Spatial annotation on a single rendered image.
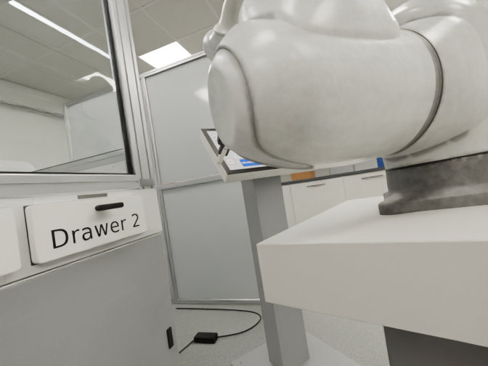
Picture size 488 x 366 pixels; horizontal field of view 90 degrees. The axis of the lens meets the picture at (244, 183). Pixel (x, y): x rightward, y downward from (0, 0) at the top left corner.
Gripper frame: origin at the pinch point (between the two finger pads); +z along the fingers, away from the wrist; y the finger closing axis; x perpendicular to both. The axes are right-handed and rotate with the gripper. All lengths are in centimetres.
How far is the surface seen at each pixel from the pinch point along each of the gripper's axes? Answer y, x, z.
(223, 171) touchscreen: -2.7, 1.3, 6.0
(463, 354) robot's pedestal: -8, 76, -18
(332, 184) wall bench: -186, -119, 51
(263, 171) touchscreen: -19.9, 0.2, 1.8
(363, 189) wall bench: -211, -100, 37
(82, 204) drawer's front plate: 37.3, 32.0, 6.8
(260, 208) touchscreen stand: -26.8, 1.8, 19.9
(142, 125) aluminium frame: 29.0, -1.6, -1.4
